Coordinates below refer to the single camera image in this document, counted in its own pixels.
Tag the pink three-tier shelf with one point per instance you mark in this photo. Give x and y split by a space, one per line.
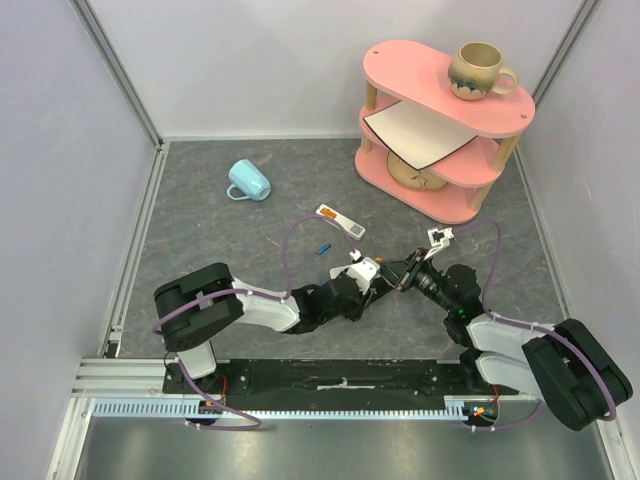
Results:
404 70

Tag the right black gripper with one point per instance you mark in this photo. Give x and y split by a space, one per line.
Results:
413 273

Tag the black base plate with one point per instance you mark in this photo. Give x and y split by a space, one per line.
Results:
340 385

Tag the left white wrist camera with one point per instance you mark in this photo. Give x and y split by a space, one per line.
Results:
361 269

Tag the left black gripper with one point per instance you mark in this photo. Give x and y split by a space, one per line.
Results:
360 305

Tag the beige bowl on shelf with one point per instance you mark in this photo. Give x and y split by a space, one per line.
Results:
409 177

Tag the white square plate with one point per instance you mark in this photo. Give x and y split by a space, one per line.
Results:
419 137

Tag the light blue mug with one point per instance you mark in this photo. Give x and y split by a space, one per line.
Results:
247 182

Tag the white remote orange batteries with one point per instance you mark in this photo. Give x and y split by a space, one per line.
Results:
353 229

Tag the beige ceramic mug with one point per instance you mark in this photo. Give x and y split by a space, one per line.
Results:
477 70

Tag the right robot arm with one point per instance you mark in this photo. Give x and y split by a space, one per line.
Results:
563 365

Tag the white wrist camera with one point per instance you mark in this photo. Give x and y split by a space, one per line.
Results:
439 240
361 269

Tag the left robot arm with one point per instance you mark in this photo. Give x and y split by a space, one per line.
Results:
196 307

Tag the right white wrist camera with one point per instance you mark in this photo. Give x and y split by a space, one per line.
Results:
439 240

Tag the grey cable duct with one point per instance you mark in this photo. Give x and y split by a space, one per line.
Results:
454 409

